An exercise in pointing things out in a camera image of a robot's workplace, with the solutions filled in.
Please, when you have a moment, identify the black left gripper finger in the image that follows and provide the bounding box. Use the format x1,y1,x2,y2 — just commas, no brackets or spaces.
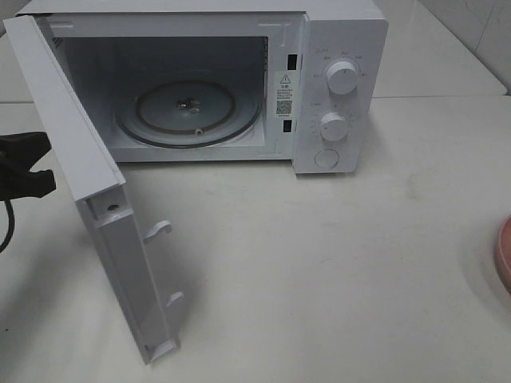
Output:
1,132,51,170
1,170,56,201

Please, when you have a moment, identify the white microwave door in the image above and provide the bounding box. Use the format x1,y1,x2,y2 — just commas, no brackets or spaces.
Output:
4,15,184,364

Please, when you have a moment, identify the round white door button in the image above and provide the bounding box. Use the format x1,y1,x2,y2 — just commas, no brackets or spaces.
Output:
315,149,339,169

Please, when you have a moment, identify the pink round plate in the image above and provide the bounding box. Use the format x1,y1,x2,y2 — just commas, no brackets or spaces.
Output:
495,217,511,292

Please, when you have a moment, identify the glass microwave turntable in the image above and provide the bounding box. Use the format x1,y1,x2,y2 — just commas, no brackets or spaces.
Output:
115,80,261,149

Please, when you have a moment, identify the white warning label sticker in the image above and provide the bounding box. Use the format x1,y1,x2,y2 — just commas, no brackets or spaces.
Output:
273,71,296,119

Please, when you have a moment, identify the white microwave oven body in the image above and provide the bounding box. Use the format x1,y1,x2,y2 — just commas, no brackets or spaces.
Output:
14,1,388,174

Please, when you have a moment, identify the white upper power knob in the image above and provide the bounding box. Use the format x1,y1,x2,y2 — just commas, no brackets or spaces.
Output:
325,58,359,95

